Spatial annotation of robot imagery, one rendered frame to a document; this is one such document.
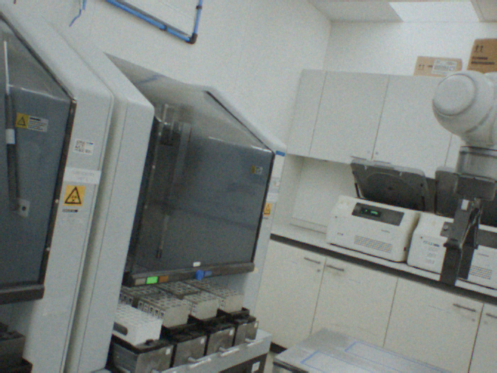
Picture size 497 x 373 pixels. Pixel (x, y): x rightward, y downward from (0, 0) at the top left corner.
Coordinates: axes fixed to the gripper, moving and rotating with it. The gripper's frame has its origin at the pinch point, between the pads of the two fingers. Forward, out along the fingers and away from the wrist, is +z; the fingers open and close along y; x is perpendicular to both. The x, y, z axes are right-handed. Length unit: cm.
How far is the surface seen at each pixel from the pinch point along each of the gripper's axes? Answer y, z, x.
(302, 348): 30, 38, 43
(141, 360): -15, 41, 66
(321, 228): 280, 26, 155
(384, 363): 46, 38, 22
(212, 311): 23, 36, 74
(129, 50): 67, -60, 186
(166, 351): -6, 40, 66
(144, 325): -12, 33, 70
